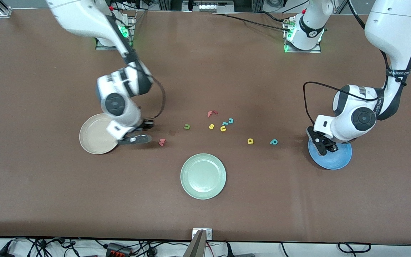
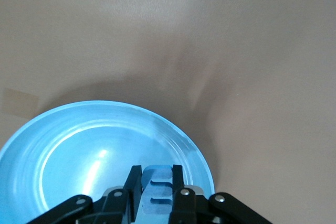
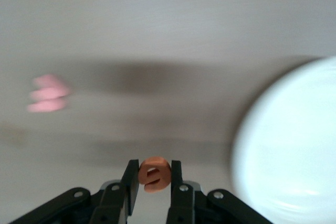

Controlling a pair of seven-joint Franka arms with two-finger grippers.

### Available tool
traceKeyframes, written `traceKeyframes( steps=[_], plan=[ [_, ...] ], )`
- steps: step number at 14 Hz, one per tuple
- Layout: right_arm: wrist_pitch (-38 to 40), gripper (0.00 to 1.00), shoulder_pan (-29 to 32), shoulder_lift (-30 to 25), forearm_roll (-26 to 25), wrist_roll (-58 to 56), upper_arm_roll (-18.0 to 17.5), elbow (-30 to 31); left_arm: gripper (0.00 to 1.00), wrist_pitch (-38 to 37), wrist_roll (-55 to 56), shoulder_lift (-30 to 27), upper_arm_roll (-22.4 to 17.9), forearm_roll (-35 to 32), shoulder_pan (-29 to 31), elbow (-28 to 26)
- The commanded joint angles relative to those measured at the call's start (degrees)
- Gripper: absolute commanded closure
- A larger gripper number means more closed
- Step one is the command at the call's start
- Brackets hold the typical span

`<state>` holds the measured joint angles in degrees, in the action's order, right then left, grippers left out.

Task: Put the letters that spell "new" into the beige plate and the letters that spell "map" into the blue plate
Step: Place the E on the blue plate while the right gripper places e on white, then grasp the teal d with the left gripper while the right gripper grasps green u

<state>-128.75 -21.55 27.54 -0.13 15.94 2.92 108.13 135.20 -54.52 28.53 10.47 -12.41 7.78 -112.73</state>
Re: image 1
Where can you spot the black red power strip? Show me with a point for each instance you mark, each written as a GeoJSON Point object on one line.
{"type": "Point", "coordinates": [119, 249]}

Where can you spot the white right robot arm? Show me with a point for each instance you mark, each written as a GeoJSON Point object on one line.
{"type": "Point", "coordinates": [84, 18]}

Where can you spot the grey metal post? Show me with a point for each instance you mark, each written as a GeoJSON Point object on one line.
{"type": "Point", "coordinates": [195, 248]}

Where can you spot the light green round plate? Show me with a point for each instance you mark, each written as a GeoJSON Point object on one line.
{"type": "Point", "coordinates": [203, 176]}

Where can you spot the red foam letter w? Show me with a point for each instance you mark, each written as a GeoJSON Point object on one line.
{"type": "Point", "coordinates": [162, 142]}

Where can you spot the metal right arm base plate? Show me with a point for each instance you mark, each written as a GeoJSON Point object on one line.
{"type": "Point", "coordinates": [130, 35]}

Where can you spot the small metal table bracket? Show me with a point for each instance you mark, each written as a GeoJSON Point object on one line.
{"type": "Point", "coordinates": [209, 233]}

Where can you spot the blue round plate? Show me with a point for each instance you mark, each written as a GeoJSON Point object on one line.
{"type": "Point", "coordinates": [337, 159]}

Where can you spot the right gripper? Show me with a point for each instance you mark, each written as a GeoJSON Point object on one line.
{"type": "Point", "coordinates": [145, 125]}

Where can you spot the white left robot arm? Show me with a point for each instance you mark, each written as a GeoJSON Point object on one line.
{"type": "Point", "coordinates": [387, 32]}

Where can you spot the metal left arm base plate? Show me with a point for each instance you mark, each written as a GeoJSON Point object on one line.
{"type": "Point", "coordinates": [314, 50]}

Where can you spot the red foam letter f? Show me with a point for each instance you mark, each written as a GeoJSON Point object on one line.
{"type": "Point", "coordinates": [210, 114]}

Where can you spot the beige brown round plate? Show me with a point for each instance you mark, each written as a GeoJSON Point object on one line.
{"type": "Point", "coordinates": [95, 137]}

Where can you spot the aluminium frame profile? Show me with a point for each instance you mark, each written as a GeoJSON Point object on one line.
{"type": "Point", "coordinates": [4, 10]}

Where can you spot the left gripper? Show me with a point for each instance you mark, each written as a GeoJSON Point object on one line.
{"type": "Point", "coordinates": [331, 145]}

